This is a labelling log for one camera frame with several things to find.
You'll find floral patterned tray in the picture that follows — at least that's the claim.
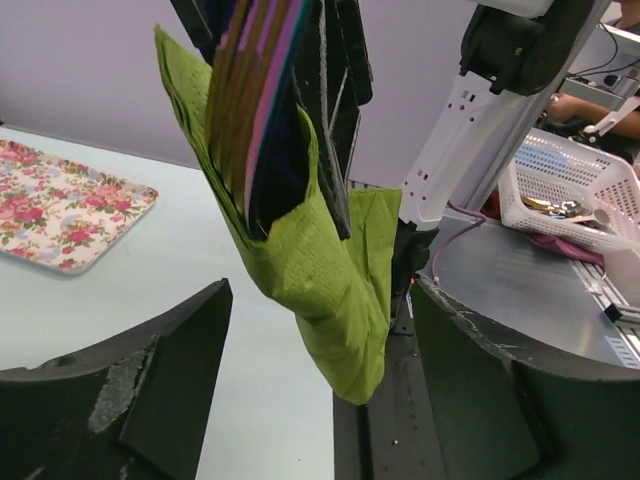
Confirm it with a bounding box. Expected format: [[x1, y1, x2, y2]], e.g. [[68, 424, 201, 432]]
[[1, 139, 158, 274]]

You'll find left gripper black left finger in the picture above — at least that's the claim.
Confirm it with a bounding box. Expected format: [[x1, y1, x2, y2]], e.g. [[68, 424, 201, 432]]
[[1, 279, 233, 479]]

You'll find green paper napkin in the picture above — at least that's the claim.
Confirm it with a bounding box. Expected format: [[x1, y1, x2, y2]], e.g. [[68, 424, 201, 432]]
[[154, 26, 402, 405]]

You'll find white perforated plastic basket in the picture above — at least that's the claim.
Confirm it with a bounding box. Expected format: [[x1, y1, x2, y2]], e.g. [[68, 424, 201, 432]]
[[498, 128, 639, 253]]

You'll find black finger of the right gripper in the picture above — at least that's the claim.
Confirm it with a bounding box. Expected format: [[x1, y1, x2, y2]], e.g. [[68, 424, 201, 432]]
[[170, 0, 220, 63], [293, 0, 373, 240]]

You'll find iridescent fork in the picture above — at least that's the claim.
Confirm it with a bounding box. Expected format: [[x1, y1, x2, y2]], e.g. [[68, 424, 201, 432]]
[[206, 1, 311, 230]]

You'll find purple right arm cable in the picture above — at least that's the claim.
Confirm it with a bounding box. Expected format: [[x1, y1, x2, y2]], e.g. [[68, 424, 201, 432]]
[[430, 199, 489, 289]]

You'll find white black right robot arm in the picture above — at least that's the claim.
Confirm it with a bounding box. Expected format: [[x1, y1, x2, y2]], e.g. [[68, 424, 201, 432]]
[[173, 1, 593, 310]]

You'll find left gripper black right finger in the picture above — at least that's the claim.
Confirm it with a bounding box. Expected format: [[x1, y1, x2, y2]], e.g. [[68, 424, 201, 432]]
[[412, 280, 639, 479]]

